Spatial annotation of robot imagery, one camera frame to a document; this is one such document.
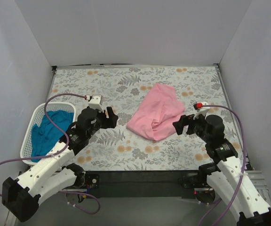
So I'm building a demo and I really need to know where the pink t shirt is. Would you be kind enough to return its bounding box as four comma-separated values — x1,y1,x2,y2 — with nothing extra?
126,83,185,141

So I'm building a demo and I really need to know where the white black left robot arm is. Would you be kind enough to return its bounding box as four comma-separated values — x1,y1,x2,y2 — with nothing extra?
2,107,118,222

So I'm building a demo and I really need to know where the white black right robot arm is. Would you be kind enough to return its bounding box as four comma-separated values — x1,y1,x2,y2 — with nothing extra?
173,114,271,226

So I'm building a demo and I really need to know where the blue t shirt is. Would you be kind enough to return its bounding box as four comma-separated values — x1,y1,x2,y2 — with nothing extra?
31,110,74,157

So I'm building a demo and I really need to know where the white plastic laundry basket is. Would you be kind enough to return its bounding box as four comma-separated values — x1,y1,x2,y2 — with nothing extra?
20,102,77,165

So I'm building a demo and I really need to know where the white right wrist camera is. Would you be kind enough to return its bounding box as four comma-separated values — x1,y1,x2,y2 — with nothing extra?
193,102,210,119

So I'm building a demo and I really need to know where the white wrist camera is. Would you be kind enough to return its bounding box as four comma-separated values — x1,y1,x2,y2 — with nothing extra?
193,102,210,119
84,94,104,112

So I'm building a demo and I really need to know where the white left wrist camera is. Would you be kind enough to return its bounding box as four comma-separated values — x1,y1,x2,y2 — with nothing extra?
84,94,104,112

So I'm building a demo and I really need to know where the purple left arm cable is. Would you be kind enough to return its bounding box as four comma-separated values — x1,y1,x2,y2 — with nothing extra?
0,93,101,215

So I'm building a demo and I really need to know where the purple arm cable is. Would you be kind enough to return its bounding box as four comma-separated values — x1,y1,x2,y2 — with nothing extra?
198,105,249,226
0,93,101,215

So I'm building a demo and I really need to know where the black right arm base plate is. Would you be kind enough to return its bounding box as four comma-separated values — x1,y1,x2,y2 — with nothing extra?
177,172,213,192

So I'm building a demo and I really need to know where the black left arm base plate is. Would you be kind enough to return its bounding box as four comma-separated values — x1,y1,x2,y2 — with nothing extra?
73,173,100,189

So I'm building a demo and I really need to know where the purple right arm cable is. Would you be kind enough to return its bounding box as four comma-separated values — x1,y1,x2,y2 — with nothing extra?
198,105,249,226

